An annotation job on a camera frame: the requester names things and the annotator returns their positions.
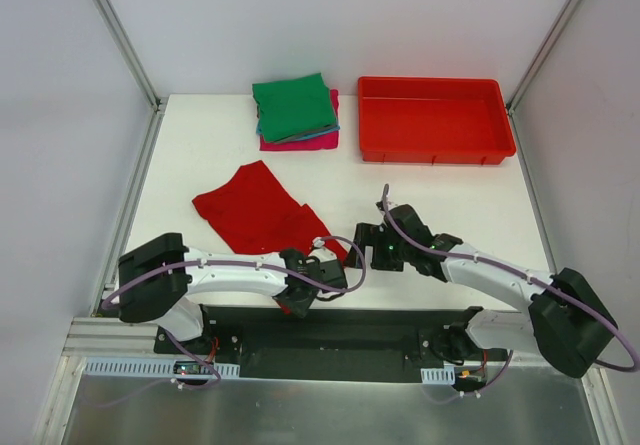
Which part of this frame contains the red t-shirt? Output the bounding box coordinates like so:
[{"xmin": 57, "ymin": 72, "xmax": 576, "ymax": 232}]
[{"xmin": 191, "ymin": 162, "xmax": 351, "ymax": 316}]

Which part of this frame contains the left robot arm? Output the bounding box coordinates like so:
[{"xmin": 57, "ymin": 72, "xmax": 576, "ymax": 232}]
[{"xmin": 112, "ymin": 233, "xmax": 347, "ymax": 354}]

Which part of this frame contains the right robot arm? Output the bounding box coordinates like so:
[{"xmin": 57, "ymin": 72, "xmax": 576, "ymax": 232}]
[{"xmin": 345, "ymin": 205, "xmax": 617, "ymax": 378}]

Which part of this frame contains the pink folded t-shirt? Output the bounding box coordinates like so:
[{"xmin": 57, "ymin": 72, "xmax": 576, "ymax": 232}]
[{"xmin": 258, "ymin": 88, "xmax": 340, "ymax": 153}]

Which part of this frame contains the red plastic bin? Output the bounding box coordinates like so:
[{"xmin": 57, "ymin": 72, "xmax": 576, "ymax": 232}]
[{"xmin": 358, "ymin": 76, "xmax": 516, "ymax": 165}]

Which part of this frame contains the green folded t-shirt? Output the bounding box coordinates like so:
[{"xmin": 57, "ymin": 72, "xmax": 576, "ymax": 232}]
[{"xmin": 251, "ymin": 71, "xmax": 336, "ymax": 144}]

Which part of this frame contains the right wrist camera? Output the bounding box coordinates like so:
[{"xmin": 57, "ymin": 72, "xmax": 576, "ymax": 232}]
[{"xmin": 376, "ymin": 197, "xmax": 397, "ymax": 216}]

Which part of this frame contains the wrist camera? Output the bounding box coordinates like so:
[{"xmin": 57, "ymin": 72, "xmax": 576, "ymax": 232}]
[
  {"xmin": 376, "ymin": 197, "xmax": 397, "ymax": 216},
  {"xmin": 309, "ymin": 237, "xmax": 337, "ymax": 262}
]

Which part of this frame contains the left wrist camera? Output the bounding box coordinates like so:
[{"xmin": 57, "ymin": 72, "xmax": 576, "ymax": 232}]
[{"xmin": 309, "ymin": 237, "xmax": 337, "ymax": 262}]

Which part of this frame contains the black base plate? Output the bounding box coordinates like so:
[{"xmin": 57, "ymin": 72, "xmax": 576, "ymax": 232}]
[{"xmin": 184, "ymin": 306, "xmax": 484, "ymax": 383}]

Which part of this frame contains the right white cable duct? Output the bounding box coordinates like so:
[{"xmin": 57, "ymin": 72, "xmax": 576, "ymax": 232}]
[{"xmin": 420, "ymin": 367, "xmax": 456, "ymax": 386}]

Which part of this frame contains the white cable duct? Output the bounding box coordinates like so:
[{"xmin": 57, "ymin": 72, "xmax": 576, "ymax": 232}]
[
  {"xmin": 420, "ymin": 367, "xmax": 456, "ymax": 386},
  {"xmin": 84, "ymin": 357, "xmax": 215, "ymax": 379}
]

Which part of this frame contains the aluminium front rail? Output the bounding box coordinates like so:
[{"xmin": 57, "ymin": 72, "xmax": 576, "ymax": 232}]
[{"xmin": 63, "ymin": 307, "xmax": 612, "ymax": 374}]

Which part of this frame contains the left white cable duct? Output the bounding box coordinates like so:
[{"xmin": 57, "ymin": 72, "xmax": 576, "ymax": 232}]
[{"xmin": 84, "ymin": 357, "xmax": 215, "ymax": 379}]

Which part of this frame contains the left aluminium frame post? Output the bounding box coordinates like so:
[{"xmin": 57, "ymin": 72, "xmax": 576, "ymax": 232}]
[{"xmin": 93, "ymin": 0, "xmax": 163, "ymax": 112}]

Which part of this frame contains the aluminium frame post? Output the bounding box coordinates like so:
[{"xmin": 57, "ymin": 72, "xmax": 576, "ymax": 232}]
[
  {"xmin": 506, "ymin": 0, "xmax": 584, "ymax": 115},
  {"xmin": 93, "ymin": 0, "xmax": 163, "ymax": 112}
]

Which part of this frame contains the right aluminium frame post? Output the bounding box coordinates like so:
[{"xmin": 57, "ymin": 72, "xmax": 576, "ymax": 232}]
[{"xmin": 506, "ymin": 0, "xmax": 584, "ymax": 115}]

